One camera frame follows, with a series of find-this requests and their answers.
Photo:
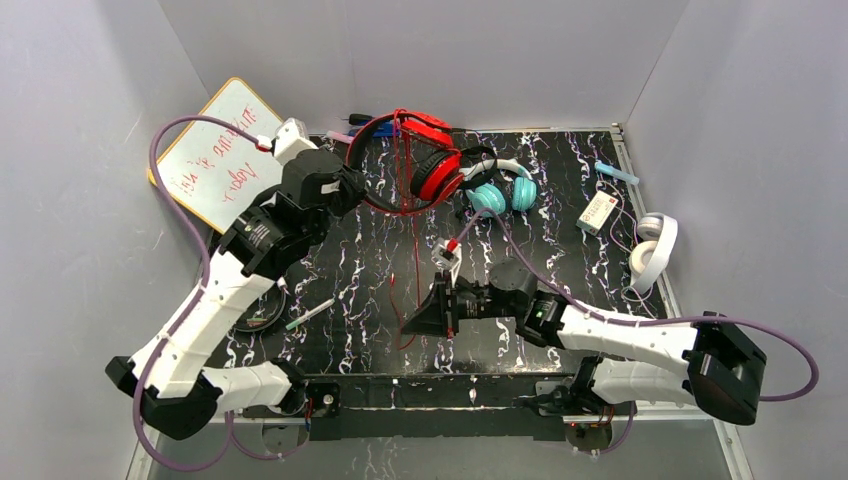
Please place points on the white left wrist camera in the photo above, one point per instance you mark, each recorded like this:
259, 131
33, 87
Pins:
290, 139

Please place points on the light blue marker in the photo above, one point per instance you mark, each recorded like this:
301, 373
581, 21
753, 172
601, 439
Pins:
616, 173

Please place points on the white green capped pen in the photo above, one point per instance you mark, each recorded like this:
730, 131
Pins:
295, 323

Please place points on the red headphones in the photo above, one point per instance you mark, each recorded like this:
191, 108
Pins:
427, 159

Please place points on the pink marker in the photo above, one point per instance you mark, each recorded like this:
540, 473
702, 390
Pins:
339, 137

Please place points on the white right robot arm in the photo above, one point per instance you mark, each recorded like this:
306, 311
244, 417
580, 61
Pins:
712, 365

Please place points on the white beige headphones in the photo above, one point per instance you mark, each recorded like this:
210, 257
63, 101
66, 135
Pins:
657, 233

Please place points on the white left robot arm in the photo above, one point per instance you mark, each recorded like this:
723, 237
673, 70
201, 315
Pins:
173, 389

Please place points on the teal headphones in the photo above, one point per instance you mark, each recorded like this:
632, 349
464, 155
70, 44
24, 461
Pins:
495, 185

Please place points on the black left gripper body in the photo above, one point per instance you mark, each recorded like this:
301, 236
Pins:
351, 188

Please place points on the small white labelled box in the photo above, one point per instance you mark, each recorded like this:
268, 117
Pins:
597, 212

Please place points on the yellow framed whiteboard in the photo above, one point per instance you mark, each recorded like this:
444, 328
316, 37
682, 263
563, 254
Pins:
215, 173

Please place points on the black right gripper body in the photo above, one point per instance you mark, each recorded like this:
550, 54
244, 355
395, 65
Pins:
448, 307

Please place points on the black and white headphones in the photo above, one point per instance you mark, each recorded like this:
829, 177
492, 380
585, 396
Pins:
265, 311

